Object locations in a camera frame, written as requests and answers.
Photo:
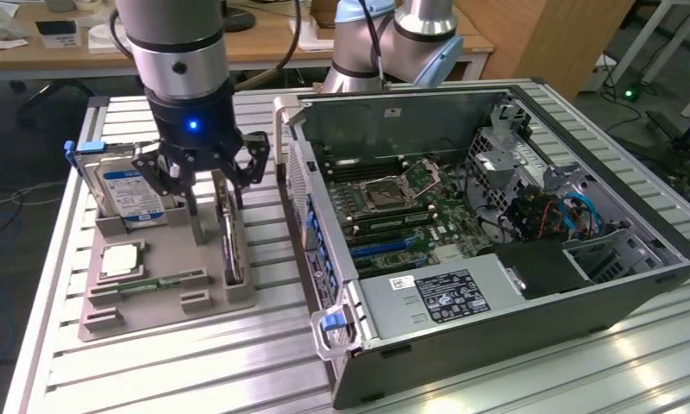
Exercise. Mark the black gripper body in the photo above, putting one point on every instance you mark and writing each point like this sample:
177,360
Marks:
192,112

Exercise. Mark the green graphics card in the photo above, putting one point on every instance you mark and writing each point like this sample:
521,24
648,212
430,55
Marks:
233,241

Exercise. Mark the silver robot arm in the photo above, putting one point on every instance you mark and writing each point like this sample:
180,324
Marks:
172,43

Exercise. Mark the hard disk blue label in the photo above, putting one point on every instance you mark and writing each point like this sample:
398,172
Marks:
126,194

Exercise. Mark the beige case latch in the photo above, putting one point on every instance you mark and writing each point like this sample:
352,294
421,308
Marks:
284,110

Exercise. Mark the black RAM slot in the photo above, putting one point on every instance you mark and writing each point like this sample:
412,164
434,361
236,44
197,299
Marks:
365,177
365,161
390,217
365,166
365,171
393,225

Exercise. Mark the silver CPU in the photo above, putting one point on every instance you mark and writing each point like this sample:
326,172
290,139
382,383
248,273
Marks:
120,261

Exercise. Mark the white round container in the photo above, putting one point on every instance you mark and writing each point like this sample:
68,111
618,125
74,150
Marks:
108,39

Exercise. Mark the black lamp base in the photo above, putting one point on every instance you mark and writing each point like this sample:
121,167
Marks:
242,21

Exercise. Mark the CPU socket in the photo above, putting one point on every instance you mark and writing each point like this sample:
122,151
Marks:
388,194

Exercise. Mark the small white case sticker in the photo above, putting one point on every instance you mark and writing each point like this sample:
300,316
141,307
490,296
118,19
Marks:
392,112

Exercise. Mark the black office chair base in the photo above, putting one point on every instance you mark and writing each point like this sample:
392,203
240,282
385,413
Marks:
45,95

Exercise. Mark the green RAM stick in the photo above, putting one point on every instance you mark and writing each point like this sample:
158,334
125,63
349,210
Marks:
154,284

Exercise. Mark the white paper stack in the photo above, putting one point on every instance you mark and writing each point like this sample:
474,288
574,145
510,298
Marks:
313,39

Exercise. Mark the metal socket cover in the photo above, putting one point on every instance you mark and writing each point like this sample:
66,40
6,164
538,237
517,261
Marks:
422,170

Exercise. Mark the long black expansion slot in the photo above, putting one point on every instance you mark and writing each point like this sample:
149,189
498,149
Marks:
376,240

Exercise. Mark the white box black top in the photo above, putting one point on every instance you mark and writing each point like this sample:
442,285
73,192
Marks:
57,34

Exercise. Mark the wooden desk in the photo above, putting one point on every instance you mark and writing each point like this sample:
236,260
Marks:
34,60

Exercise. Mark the brown cardboard box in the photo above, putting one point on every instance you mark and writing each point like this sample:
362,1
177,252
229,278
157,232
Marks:
325,13

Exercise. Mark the grey parts rack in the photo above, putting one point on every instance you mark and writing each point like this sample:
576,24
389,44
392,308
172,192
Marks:
161,310

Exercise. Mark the grey cup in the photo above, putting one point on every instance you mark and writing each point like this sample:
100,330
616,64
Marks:
61,5

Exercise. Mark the white paper card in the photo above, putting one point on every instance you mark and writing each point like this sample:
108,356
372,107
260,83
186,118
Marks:
5,44

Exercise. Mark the green motherboard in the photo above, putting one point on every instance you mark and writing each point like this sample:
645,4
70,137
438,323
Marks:
454,215

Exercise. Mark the white paper sheets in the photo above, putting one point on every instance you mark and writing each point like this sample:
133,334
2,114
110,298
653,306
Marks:
0,13

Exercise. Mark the silver chipset heatsink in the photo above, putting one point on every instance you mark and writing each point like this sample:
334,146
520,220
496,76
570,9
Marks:
449,253

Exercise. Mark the grey drive cage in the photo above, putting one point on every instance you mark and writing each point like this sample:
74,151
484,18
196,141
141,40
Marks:
500,164

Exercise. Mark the silver power supply unit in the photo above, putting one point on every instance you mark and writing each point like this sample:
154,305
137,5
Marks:
397,310

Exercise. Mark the grey case latch blue tab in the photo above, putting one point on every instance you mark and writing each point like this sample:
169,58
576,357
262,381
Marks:
328,340

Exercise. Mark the black plastic connector block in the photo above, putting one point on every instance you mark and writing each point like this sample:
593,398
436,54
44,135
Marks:
526,217

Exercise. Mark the wooden cabinet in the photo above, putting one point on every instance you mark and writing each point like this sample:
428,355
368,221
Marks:
552,43

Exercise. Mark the black open PC case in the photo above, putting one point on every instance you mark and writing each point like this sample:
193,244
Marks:
552,328

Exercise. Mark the grey disk bay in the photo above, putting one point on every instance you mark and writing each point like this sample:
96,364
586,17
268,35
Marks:
609,254

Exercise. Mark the green lit device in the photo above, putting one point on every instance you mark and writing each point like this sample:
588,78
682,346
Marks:
628,93

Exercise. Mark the black floor stand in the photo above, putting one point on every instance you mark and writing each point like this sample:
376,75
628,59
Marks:
684,138

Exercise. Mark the blue disk carrier frame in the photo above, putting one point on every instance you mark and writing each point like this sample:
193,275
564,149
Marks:
69,155

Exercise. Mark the blue slot bracket tabs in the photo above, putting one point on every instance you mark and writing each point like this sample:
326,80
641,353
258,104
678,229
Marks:
318,241

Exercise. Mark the white desk frame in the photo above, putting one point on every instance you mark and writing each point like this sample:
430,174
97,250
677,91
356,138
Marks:
656,39

